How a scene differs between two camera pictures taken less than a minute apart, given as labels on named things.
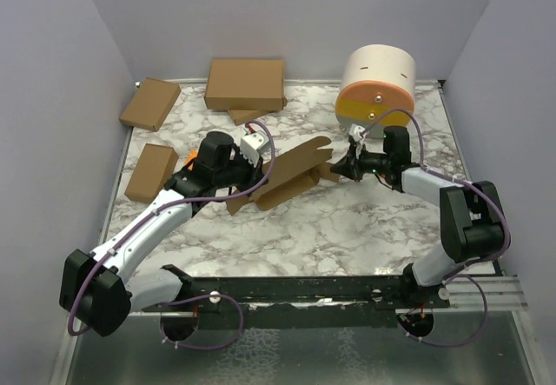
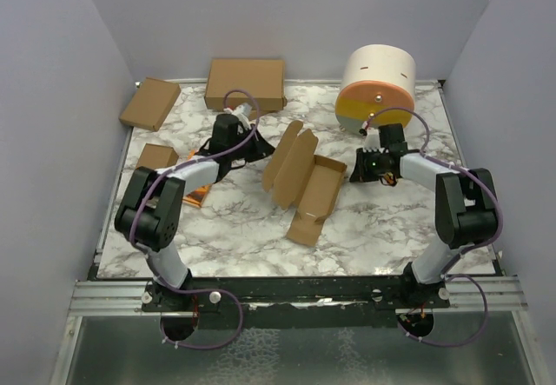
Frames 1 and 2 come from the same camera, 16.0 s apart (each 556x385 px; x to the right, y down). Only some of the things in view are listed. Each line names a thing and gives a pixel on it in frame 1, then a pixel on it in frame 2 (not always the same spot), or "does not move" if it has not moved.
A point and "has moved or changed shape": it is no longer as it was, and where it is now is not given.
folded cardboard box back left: x=150 y=103 does not move
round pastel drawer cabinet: x=377 y=88 does not move
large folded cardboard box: x=246 y=84 does not move
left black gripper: x=254 y=173 -> x=260 y=149
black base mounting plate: x=297 y=303 does not move
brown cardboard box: x=289 y=178 has moved or changed shape
